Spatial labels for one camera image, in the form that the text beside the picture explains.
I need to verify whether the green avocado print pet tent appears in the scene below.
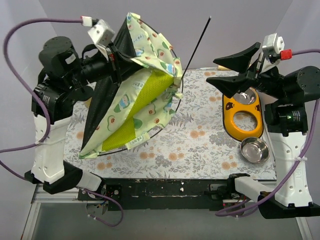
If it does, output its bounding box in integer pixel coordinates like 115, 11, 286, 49
78, 11, 183, 160

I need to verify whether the steel bowl in stand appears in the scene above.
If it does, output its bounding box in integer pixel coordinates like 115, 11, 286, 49
233, 88, 257, 105

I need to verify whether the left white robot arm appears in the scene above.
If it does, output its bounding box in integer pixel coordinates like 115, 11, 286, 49
24, 36, 141, 200

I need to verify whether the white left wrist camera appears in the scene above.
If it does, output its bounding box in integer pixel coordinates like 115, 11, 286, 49
81, 16, 115, 46

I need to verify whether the floral patterned tablecloth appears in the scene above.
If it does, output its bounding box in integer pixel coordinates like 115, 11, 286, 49
63, 68, 276, 181

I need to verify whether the aluminium frame rail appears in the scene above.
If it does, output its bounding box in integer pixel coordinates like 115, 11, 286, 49
21, 187, 313, 240

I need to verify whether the loose steel pet bowl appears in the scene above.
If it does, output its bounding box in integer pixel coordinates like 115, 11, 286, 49
240, 137, 270, 164

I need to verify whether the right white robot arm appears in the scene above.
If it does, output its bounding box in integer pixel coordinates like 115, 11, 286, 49
206, 42, 320, 219

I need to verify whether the yellow double pet bowl stand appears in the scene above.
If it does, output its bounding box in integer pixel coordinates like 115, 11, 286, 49
222, 91, 264, 141

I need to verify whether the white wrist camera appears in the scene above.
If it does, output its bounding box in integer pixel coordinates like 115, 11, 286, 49
81, 16, 115, 46
256, 33, 293, 74

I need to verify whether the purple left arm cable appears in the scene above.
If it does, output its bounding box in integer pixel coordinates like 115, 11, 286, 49
0, 16, 125, 228

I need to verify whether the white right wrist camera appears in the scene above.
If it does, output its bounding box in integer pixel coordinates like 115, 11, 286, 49
256, 33, 293, 74

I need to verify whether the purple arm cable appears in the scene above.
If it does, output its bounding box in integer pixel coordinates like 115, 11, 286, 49
0, 16, 125, 228
214, 48, 320, 218

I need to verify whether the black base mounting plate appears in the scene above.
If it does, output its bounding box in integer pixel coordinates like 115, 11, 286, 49
100, 178, 245, 211

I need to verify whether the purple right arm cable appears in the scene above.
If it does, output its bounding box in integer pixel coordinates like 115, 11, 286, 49
214, 48, 320, 218

